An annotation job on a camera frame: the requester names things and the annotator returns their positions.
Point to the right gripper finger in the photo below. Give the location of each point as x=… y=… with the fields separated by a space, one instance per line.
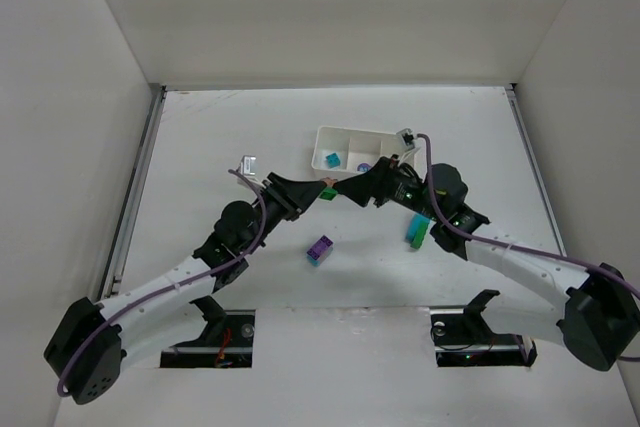
x=362 y=191
x=375 y=175

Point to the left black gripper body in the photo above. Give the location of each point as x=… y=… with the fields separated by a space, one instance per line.
x=281 y=195

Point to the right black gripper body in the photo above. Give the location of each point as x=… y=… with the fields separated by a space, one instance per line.
x=380 y=182

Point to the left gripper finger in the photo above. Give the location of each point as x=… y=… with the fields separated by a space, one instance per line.
x=304 y=200
x=295 y=186

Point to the teal square lego brick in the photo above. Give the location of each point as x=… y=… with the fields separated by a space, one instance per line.
x=333 y=160

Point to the small green lego brick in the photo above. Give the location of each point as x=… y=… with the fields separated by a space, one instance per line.
x=418 y=240

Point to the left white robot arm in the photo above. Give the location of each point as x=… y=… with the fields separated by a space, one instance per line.
x=95 y=341

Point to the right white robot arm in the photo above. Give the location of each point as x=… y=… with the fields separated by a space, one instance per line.
x=590 y=310

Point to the white three-compartment container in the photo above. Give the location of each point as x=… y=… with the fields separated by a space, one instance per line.
x=355 y=146

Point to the teal long lego brick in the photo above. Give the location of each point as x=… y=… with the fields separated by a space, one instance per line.
x=417 y=223

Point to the purple lego brick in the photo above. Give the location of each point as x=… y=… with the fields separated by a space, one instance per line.
x=322 y=243

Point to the light blue lego under purple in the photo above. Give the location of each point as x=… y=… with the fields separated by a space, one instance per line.
x=317 y=256

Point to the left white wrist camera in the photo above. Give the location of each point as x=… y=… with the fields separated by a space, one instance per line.
x=247 y=166

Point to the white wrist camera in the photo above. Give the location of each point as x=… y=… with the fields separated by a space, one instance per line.
x=406 y=139
x=247 y=166

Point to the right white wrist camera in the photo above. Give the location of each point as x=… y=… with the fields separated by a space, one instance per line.
x=406 y=139

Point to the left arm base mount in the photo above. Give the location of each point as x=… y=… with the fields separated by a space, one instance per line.
x=225 y=343

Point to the right aluminium rail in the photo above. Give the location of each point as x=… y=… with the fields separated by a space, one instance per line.
x=510 y=91

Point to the aluminium rail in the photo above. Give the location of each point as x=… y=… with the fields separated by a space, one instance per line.
x=510 y=91
x=118 y=252

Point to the left aluminium rail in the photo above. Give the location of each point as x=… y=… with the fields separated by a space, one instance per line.
x=118 y=252

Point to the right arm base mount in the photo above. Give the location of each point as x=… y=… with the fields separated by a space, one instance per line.
x=463 y=339

